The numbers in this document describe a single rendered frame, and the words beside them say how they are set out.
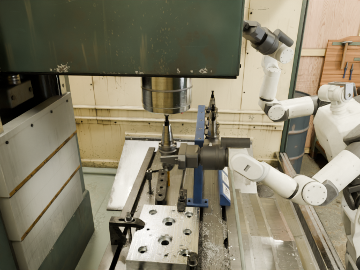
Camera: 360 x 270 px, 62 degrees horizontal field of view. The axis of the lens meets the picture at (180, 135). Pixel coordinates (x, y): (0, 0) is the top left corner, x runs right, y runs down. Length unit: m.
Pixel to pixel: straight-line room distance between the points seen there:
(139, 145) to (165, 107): 1.26
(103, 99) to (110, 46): 1.31
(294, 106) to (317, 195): 0.53
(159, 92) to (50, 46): 0.31
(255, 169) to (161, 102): 0.36
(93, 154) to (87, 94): 0.46
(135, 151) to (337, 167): 1.35
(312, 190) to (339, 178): 0.11
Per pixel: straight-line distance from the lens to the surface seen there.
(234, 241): 1.25
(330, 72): 3.75
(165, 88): 0.85
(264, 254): 1.44
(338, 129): 1.26
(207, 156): 0.97
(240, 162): 0.96
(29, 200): 1.10
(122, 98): 2.07
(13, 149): 0.98
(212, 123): 1.26
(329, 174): 1.11
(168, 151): 0.98
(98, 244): 1.67
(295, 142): 3.19
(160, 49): 0.79
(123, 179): 1.96
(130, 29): 0.80
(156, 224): 1.16
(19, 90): 1.10
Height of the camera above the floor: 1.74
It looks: 24 degrees down
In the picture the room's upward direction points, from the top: straight up
